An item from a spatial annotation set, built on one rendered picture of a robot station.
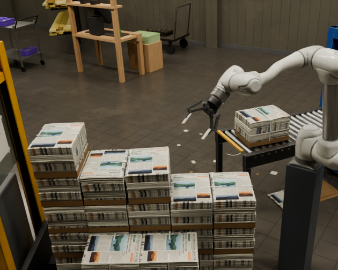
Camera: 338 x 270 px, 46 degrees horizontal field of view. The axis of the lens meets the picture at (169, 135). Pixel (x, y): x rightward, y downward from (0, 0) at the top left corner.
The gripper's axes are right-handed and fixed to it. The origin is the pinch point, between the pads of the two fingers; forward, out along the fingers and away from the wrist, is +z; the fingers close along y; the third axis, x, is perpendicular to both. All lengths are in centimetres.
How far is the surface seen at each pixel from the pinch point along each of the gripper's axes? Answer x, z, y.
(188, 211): -55, 39, -44
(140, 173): -52, 37, -1
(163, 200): -55, 42, -26
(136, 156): -74, 29, 4
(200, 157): -262, -15, -91
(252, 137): -106, -40, -70
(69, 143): -58, 48, 46
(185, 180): -77, 22, -36
